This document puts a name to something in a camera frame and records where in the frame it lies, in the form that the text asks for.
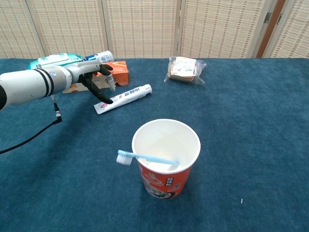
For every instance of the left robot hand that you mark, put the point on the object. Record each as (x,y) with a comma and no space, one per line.
(84,70)

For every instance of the white toothpaste tube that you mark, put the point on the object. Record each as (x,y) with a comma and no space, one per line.
(135,93)

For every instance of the light blue toothbrush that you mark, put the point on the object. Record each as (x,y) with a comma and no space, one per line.
(154,159)

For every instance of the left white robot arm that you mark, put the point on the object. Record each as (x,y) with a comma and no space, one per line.
(24,84)

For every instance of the orange cardboard snack box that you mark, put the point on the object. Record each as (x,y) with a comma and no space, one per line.
(120,70)

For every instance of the green wet wipes pack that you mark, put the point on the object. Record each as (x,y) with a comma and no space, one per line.
(72,58)

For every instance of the blue and white can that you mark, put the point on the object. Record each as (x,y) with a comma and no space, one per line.
(101,57)

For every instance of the bamboo folding screen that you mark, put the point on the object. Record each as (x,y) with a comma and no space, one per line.
(144,24)

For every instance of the clear bag of bread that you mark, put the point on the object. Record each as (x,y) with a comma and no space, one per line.
(183,70)

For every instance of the orange noodle paper cup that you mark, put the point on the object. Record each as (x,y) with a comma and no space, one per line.
(169,178)

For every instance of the blue table cloth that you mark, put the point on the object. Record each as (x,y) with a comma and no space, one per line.
(241,145)

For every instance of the brown wooden post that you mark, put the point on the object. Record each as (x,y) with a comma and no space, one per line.
(270,29)

